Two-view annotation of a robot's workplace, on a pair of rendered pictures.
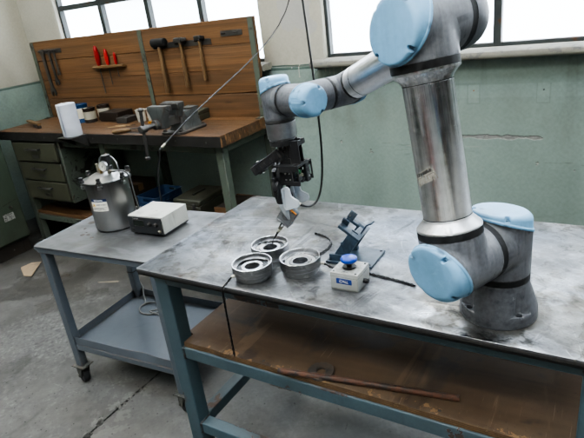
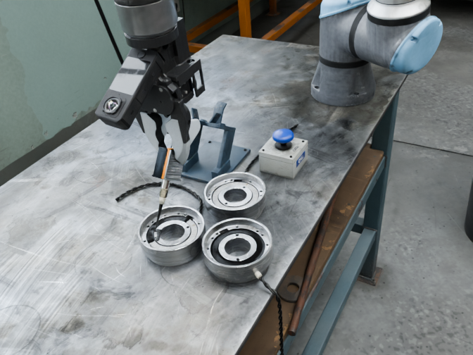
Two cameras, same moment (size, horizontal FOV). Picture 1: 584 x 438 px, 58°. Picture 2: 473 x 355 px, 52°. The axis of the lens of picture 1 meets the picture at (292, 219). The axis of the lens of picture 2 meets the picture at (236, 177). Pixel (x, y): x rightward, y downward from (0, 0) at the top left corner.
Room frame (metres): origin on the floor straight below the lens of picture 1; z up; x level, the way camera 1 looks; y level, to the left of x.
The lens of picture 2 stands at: (1.20, 0.64, 1.34)
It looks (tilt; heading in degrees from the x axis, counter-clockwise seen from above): 36 degrees down; 269
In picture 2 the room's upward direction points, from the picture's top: 6 degrees counter-clockwise
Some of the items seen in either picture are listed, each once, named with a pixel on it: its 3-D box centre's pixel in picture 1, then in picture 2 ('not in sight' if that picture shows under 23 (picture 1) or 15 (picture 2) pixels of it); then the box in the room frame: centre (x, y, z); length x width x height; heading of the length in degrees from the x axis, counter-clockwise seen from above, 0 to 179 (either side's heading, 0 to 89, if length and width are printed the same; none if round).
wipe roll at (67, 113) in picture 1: (68, 119); not in sight; (3.21, 1.26, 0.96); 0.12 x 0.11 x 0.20; 147
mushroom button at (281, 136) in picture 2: (348, 265); (283, 144); (1.10, -0.12, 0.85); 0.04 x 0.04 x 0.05
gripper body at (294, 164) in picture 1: (289, 162); (162, 67); (1.28, -0.01, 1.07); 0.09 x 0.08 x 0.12; 56
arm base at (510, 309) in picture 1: (498, 288); (343, 72); (0.92, -0.40, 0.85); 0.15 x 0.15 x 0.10
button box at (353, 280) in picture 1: (352, 275); (284, 153); (1.10, -0.13, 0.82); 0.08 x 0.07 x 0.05; 57
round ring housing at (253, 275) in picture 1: (252, 268); (238, 251); (1.20, 0.12, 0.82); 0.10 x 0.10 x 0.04
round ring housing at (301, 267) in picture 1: (300, 263); (235, 198); (1.20, -0.01, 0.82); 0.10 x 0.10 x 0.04
